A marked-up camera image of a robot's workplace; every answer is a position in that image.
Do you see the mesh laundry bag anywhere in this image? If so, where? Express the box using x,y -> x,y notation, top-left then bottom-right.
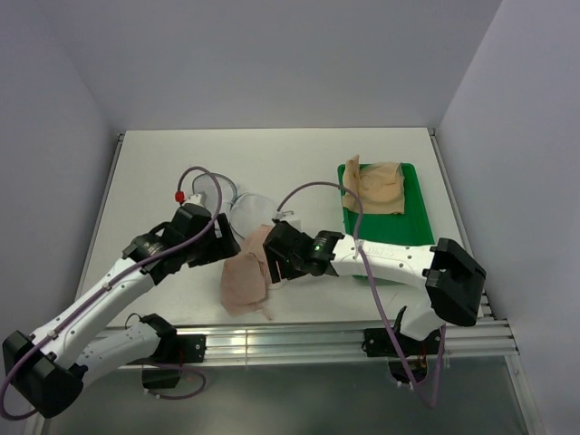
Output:
191,173 -> 276,241

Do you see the pink bra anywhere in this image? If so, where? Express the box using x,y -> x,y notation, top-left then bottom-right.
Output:
220,225 -> 274,321

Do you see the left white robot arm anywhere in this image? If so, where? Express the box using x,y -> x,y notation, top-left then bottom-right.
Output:
1,203 -> 240,418

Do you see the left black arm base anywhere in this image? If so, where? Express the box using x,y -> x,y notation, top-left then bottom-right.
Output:
141,334 -> 207,392

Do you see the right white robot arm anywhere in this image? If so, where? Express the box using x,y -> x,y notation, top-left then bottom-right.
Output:
263,221 -> 487,353

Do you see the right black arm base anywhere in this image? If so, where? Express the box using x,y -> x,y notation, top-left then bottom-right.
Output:
362,328 -> 440,384

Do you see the beige bra in tray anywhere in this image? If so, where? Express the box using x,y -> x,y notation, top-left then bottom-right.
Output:
342,155 -> 405,215

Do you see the green plastic tray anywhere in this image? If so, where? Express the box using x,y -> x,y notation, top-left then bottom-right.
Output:
359,163 -> 434,247

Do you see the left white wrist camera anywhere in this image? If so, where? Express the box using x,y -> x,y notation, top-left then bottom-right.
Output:
174,190 -> 207,208

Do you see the aluminium frame rail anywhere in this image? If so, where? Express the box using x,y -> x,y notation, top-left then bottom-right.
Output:
24,289 -> 531,435

